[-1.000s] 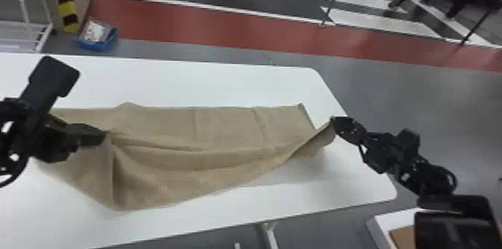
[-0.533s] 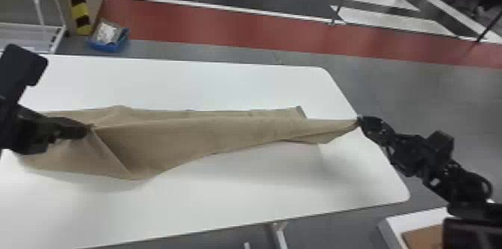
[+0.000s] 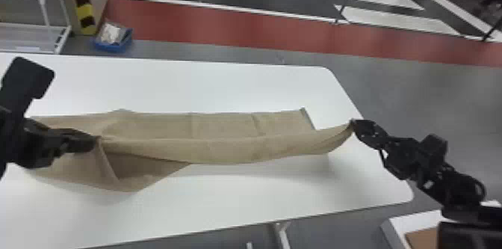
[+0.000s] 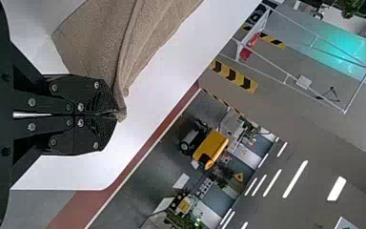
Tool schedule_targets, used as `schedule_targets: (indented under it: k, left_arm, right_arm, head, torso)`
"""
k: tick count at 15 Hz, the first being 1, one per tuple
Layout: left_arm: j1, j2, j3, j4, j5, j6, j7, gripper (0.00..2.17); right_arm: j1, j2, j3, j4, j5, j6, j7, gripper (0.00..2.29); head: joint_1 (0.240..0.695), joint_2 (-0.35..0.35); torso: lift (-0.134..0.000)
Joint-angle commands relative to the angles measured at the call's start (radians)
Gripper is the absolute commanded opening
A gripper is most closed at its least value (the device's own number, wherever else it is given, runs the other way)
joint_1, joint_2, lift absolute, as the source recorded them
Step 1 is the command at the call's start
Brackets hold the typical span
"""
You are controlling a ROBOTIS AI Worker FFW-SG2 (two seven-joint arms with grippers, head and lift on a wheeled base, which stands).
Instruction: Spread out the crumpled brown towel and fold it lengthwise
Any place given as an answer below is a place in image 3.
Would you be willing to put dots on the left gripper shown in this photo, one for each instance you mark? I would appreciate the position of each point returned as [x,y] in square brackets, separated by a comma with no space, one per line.
[35,146]

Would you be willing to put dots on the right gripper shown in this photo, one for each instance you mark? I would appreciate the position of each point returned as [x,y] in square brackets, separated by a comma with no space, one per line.
[402,158]

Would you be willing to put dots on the beige towel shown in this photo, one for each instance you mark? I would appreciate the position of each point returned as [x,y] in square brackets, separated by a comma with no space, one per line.
[219,140]

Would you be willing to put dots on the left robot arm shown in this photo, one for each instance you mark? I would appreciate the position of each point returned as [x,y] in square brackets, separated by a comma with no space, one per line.
[4,144]

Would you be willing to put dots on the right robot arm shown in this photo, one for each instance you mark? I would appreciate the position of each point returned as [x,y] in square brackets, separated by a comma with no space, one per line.
[466,207]

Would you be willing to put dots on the blue tray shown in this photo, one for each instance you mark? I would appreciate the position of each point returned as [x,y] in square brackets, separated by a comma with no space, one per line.
[113,44]

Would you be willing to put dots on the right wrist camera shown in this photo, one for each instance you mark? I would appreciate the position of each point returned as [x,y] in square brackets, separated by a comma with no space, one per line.
[433,156]

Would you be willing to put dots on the yellow black striped post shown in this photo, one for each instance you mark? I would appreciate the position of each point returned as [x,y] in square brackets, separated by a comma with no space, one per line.
[83,3]

